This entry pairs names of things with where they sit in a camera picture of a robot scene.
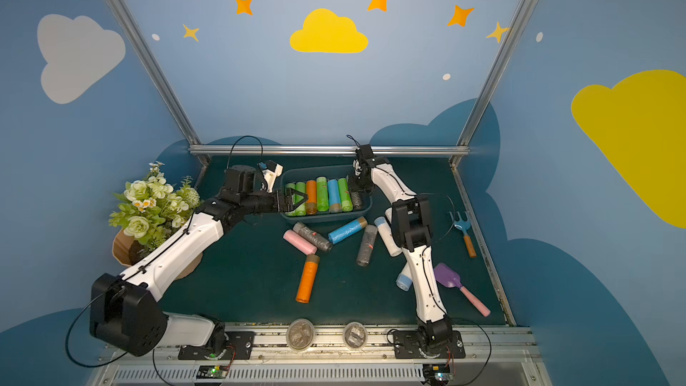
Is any light green bag roll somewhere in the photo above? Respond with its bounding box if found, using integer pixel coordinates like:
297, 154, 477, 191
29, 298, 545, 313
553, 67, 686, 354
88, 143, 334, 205
294, 182, 307, 216

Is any orange bag roll gold end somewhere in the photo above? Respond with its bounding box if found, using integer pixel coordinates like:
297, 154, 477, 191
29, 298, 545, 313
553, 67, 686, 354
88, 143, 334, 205
305, 180, 318, 216

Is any bright green bag roll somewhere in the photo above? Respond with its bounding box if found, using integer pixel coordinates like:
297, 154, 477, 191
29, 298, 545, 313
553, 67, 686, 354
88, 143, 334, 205
338, 178, 354, 212

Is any green bag roll red label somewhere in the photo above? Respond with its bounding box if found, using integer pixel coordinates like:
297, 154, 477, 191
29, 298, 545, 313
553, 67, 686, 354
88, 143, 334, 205
316, 176, 329, 212

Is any blue bag roll gold end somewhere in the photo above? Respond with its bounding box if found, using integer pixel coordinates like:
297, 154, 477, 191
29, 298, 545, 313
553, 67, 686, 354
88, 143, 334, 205
328, 179, 342, 214

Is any translucent grey roll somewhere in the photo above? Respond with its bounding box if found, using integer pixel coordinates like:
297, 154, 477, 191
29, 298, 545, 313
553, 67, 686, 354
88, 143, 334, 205
356, 225, 378, 267

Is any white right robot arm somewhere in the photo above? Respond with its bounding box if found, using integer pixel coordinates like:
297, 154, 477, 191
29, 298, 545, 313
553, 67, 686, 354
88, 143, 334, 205
353, 145, 453, 357

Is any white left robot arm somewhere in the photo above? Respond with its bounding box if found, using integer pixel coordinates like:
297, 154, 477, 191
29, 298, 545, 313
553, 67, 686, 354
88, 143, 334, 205
89, 161, 297, 357

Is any dark grey bag roll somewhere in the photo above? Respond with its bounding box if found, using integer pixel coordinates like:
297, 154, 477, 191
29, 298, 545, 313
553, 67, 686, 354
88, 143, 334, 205
293, 222, 333, 252

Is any pink bag roll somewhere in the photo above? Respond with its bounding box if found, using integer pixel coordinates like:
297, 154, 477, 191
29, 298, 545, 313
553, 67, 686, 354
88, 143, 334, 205
283, 230, 317, 256

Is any artificial flower bouquet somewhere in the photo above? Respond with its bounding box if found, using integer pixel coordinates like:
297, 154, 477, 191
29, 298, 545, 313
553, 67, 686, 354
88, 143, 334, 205
109, 161, 201, 251

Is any blue garden fork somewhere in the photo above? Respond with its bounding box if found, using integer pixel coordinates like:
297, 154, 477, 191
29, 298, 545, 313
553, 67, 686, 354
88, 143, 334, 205
449, 212, 477, 258

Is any purple object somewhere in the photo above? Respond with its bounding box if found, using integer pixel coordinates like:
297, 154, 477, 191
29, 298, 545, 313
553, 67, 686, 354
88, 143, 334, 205
434, 263, 491, 317

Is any beige flower pot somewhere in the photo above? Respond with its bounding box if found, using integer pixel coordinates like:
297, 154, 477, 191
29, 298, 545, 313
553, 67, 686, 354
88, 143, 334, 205
112, 230, 203, 281

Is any left clear round dish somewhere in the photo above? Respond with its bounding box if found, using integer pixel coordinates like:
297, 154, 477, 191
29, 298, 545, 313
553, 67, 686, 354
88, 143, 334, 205
286, 318, 315, 351

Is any clear round dish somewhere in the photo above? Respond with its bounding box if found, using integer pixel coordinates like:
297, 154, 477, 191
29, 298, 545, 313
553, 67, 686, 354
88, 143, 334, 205
343, 322, 368, 350
286, 318, 315, 351

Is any right clear round dish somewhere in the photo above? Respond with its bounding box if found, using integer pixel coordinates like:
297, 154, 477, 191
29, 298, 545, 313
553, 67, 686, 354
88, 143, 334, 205
343, 322, 368, 350

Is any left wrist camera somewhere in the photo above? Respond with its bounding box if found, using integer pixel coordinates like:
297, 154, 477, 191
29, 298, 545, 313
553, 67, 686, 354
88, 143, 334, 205
258, 160, 283, 193

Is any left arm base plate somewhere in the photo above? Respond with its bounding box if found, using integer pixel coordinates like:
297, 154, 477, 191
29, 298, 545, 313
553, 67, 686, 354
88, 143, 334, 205
178, 331, 255, 362

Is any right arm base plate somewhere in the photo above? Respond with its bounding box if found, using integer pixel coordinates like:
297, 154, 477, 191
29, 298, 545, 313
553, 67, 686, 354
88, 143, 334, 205
386, 329, 466, 359

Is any metal rail frame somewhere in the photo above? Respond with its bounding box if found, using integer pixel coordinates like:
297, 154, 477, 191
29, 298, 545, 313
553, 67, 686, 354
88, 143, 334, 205
88, 325, 552, 385

